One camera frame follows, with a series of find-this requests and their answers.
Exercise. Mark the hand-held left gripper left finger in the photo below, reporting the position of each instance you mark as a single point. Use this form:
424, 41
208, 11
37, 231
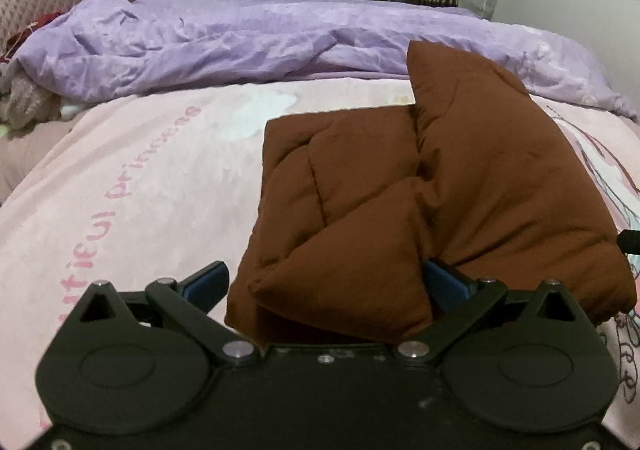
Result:
207, 282

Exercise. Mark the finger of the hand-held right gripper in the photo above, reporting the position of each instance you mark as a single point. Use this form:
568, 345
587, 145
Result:
631, 240

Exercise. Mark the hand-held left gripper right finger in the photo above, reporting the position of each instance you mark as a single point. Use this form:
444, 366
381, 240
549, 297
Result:
445, 287

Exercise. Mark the brown padded coat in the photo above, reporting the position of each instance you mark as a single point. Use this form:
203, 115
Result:
475, 154

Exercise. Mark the pink printed blanket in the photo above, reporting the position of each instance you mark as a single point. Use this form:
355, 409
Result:
125, 180

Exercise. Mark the purple duvet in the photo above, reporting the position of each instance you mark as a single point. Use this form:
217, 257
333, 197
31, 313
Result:
200, 39

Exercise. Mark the grey plush toy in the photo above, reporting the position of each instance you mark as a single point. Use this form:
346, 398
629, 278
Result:
25, 99

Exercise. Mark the red cloth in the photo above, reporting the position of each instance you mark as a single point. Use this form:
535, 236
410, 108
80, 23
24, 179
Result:
42, 24

